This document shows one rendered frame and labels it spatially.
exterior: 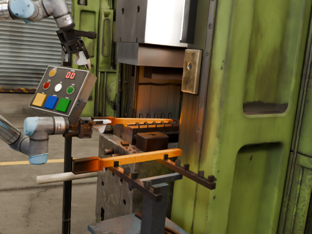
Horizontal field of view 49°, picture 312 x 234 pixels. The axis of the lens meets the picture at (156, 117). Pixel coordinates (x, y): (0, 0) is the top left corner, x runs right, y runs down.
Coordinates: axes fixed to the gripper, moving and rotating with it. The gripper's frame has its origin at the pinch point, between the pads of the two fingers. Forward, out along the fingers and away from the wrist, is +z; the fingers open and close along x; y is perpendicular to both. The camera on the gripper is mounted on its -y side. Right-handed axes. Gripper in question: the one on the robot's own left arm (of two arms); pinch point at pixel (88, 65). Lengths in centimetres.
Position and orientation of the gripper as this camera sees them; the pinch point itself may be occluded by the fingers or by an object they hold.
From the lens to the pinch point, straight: 163.9
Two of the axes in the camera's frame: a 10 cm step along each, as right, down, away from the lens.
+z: 3.2, 8.6, 4.0
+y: -7.9, 4.7, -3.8
